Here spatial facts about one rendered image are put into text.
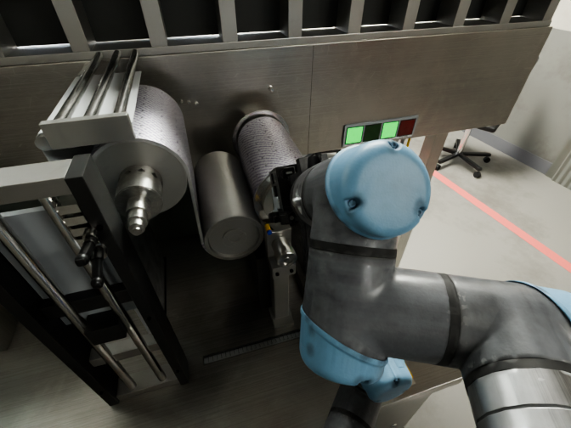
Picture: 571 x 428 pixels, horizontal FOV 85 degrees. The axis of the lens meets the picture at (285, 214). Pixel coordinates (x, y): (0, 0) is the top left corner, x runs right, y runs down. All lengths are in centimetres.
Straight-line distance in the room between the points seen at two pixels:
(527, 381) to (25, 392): 89
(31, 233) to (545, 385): 51
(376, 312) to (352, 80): 75
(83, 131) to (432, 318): 44
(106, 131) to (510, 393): 48
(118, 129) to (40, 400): 63
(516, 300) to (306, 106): 71
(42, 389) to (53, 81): 65
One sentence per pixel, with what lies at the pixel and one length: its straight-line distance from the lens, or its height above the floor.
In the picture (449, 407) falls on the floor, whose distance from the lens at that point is 186.
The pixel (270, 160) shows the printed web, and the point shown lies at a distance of 60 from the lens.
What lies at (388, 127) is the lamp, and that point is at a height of 119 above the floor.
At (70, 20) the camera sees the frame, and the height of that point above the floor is 151.
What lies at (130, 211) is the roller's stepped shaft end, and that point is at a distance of 47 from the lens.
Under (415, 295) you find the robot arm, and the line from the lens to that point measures 26.
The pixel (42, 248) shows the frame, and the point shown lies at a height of 133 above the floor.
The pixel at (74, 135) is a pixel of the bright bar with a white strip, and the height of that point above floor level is 144.
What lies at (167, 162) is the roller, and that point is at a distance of 53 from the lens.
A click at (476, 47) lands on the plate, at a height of 140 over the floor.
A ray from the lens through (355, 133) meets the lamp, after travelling 99.
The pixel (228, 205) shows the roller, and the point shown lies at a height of 124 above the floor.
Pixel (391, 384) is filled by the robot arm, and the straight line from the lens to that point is 53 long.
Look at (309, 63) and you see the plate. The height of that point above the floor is 140.
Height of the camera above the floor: 162
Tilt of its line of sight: 41 degrees down
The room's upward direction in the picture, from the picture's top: straight up
